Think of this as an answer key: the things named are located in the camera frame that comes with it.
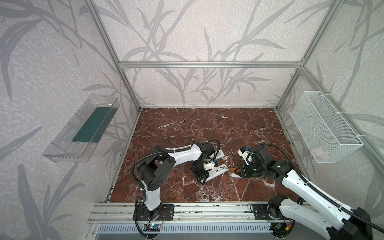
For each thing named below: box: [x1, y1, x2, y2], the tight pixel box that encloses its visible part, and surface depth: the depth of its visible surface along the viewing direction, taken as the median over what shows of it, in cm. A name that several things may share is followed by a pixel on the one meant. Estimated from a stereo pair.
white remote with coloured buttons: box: [215, 149, 225, 159], surface depth 95 cm
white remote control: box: [200, 164, 229, 183], surface depth 87 cm
